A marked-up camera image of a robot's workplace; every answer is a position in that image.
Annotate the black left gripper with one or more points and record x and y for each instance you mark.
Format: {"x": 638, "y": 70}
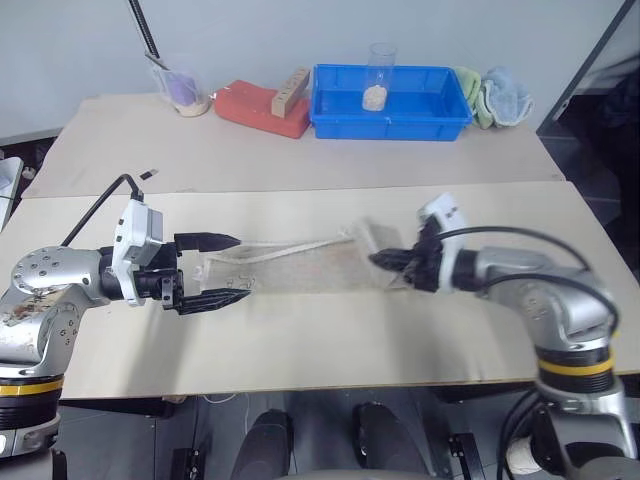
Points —
{"x": 160, "y": 285}

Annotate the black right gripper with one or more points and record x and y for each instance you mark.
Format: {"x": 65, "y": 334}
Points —
{"x": 426, "y": 260}

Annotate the clear plastic bag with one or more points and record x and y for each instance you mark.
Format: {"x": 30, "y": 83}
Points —
{"x": 305, "y": 267}

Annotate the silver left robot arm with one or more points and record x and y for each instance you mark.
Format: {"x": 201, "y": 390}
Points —
{"x": 55, "y": 280}

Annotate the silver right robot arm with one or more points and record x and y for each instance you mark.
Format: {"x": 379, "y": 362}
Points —
{"x": 555, "y": 305}

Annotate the blue plastic bin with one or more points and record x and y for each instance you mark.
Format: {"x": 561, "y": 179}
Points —
{"x": 385, "y": 107}

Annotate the dark rounded shape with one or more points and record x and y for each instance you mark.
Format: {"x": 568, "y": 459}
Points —
{"x": 387, "y": 440}
{"x": 267, "y": 442}

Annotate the green cloth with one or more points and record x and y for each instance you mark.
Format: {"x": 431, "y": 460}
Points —
{"x": 470, "y": 95}

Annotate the purple brush in cup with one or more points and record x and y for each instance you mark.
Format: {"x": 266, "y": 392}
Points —
{"x": 181, "y": 86}

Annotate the clear plastic cup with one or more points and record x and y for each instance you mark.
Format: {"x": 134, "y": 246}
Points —
{"x": 181, "y": 85}

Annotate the clear glass jar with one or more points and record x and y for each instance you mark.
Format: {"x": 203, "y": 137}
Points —
{"x": 378, "y": 75}

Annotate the wooden block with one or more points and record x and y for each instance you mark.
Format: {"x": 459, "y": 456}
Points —
{"x": 291, "y": 92}

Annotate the light blue cloth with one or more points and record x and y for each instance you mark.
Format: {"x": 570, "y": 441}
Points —
{"x": 505, "y": 97}

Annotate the white box at edge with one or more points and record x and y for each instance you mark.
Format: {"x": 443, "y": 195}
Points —
{"x": 9, "y": 185}

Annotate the black ribbed rod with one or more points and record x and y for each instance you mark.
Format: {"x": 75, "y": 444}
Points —
{"x": 144, "y": 27}

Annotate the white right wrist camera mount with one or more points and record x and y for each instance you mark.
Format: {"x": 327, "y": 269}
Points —
{"x": 447, "y": 212}

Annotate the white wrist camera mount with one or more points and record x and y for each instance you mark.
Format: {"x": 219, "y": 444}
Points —
{"x": 447, "y": 212}
{"x": 134, "y": 225}

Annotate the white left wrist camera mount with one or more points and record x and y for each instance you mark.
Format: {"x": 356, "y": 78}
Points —
{"x": 134, "y": 225}

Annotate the dark monitor frame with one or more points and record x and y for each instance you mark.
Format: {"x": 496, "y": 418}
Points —
{"x": 595, "y": 75}

